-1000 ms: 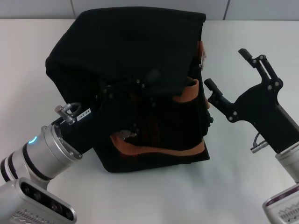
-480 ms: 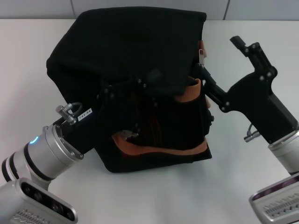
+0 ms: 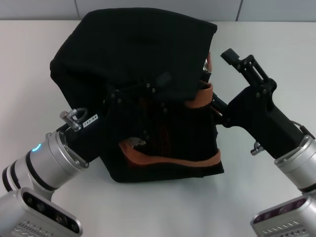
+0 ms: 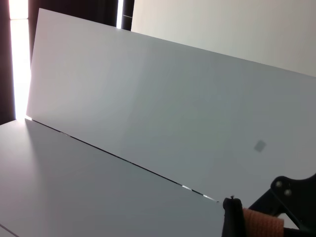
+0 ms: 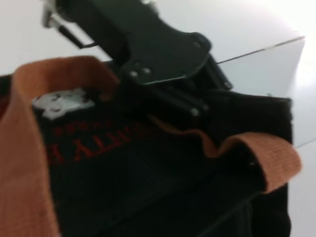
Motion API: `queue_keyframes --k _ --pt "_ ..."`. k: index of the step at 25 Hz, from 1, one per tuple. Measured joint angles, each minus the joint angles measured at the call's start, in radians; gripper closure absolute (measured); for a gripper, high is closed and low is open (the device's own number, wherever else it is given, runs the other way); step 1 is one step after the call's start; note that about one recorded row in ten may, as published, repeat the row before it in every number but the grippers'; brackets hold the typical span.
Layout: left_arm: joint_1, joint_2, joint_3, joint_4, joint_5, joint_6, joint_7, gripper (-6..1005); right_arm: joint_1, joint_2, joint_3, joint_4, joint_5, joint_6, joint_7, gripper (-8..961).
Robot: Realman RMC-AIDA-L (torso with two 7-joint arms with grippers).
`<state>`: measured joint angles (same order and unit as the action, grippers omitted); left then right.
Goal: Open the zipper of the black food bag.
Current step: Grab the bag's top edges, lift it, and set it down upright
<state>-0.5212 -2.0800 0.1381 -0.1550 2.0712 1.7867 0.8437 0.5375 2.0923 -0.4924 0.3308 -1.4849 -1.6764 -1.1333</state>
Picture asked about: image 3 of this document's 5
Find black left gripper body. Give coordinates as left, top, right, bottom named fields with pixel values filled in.
left=60, top=89, right=152, bottom=164

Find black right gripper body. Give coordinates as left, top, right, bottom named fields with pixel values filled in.
left=222, top=83, right=310, bottom=160

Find black food bag orange straps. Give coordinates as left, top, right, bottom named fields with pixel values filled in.
left=49, top=9, right=225, bottom=184

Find silver right gripper cable connector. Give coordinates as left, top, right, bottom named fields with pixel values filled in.
left=250, top=141, right=264, bottom=156

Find silver gripper cable connector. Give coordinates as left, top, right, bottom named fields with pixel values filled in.
left=250, top=141, right=264, bottom=156
left=59, top=107, right=89, bottom=132

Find silver left gripper cable connector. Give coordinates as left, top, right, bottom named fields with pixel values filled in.
left=59, top=107, right=89, bottom=132

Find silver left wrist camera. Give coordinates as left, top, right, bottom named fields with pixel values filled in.
left=0, top=187, right=83, bottom=237

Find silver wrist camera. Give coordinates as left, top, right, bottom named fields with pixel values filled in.
left=0, top=187, right=83, bottom=237
left=250, top=194, right=316, bottom=237

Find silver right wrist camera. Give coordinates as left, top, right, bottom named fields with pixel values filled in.
left=250, top=194, right=316, bottom=237

